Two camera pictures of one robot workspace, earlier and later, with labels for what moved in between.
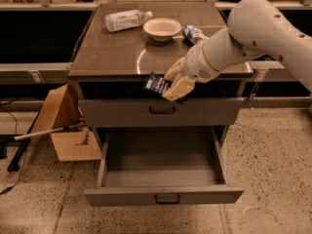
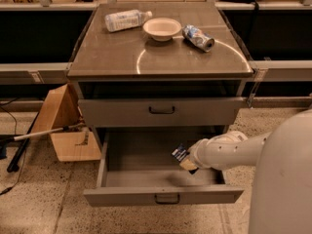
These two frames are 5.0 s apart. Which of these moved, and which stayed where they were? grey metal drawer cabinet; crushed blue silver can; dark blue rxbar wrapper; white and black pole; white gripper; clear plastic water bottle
Moved: dark blue rxbar wrapper; white gripper
Stayed: white and black pole; clear plastic water bottle; crushed blue silver can; grey metal drawer cabinet
